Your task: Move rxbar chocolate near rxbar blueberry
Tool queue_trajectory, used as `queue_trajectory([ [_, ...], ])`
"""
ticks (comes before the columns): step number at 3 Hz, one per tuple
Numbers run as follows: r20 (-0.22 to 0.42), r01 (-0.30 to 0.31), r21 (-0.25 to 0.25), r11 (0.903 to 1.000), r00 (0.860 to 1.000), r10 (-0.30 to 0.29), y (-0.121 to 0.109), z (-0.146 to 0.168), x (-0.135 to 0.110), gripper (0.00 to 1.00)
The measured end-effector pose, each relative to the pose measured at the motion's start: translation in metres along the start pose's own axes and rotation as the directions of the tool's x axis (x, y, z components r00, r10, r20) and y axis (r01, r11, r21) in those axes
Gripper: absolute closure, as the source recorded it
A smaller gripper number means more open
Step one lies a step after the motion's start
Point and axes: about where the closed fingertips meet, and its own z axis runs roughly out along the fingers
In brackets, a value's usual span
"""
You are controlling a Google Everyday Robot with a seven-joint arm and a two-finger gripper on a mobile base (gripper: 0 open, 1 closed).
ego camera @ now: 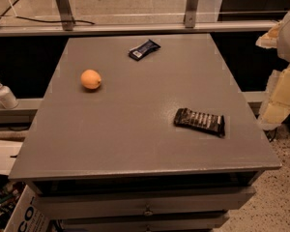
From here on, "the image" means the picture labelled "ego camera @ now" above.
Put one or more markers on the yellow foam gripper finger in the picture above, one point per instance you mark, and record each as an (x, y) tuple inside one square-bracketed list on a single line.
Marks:
[(275, 108), (269, 39)]

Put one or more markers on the black rxbar chocolate bar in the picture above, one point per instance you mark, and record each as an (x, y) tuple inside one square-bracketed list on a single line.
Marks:
[(199, 121)]

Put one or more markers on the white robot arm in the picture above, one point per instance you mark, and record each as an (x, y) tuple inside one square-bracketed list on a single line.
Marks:
[(283, 40)]

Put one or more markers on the blue rxbar blueberry bar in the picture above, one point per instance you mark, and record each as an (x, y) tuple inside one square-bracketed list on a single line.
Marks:
[(143, 50)]

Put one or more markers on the top drawer with knob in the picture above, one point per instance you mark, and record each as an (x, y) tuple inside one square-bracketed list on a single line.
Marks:
[(145, 203)]

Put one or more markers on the drawer with knob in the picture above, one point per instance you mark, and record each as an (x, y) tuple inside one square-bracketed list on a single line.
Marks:
[(154, 223), (145, 203)]

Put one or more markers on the orange fruit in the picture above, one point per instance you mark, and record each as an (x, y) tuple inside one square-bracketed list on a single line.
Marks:
[(90, 79)]

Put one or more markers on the grey drawer cabinet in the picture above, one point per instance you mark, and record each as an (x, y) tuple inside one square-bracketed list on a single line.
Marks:
[(121, 137)]

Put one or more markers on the white pump bottle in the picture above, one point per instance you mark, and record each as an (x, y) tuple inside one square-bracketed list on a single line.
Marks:
[(7, 97)]

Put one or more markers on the white cardboard box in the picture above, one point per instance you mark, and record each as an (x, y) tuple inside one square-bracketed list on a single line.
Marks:
[(26, 217)]

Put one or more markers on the right metal bracket post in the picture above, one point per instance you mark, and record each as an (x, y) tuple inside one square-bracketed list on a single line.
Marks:
[(190, 13)]

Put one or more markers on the metal bracket post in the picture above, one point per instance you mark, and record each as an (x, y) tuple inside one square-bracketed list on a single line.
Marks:
[(190, 13), (66, 15)]

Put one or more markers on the metal rail frame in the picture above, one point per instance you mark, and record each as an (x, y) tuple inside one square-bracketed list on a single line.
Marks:
[(138, 29)]

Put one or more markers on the left metal bracket post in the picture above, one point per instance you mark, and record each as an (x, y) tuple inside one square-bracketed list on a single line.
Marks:
[(66, 15)]

